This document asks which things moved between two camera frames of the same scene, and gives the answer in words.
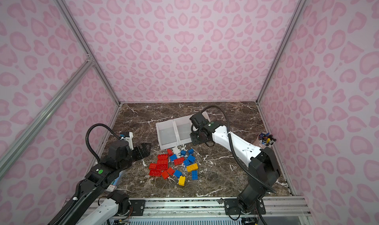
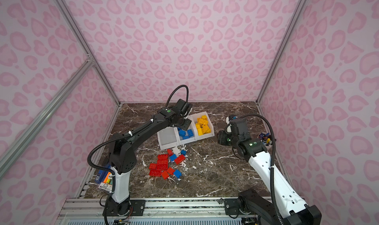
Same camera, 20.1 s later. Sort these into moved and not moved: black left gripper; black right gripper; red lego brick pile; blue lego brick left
Moved: black left gripper; black right gripper
Not moved: red lego brick pile; blue lego brick left
